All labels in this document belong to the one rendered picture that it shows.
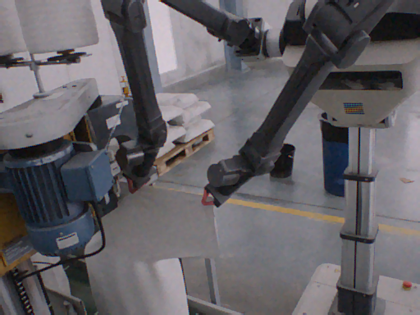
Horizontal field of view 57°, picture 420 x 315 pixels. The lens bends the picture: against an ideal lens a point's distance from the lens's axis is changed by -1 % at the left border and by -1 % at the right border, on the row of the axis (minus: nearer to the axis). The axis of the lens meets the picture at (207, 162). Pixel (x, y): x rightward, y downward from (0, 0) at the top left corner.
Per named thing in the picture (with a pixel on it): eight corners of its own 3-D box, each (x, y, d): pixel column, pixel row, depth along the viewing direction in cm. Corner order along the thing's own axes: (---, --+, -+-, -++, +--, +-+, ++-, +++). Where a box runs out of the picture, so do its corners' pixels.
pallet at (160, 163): (214, 139, 497) (213, 128, 492) (159, 177, 404) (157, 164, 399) (163, 135, 539) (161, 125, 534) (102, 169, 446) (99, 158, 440)
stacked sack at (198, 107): (214, 110, 485) (212, 98, 480) (183, 127, 434) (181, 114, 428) (185, 109, 509) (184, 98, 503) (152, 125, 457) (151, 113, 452)
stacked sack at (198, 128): (216, 129, 494) (216, 116, 489) (187, 147, 444) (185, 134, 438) (189, 126, 517) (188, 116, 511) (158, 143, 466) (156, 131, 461)
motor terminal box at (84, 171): (119, 192, 94) (108, 147, 89) (103, 213, 85) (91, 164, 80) (87, 194, 96) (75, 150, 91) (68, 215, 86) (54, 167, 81)
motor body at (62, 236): (110, 233, 97) (86, 140, 88) (61, 268, 86) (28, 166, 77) (70, 222, 106) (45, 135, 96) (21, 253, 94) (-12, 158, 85)
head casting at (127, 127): (153, 166, 140) (139, 85, 129) (105, 197, 122) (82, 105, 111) (97, 159, 156) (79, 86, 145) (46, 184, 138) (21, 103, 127)
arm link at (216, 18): (145, -49, 76) (116, -59, 81) (120, 17, 79) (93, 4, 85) (253, 23, 112) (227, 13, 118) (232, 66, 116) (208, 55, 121)
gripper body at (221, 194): (202, 188, 103) (217, 174, 98) (221, 173, 111) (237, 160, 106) (217, 207, 102) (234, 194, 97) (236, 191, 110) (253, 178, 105)
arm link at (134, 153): (168, 130, 110) (149, 117, 114) (136, 138, 102) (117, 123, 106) (161, 166, 116) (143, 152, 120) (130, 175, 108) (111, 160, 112)
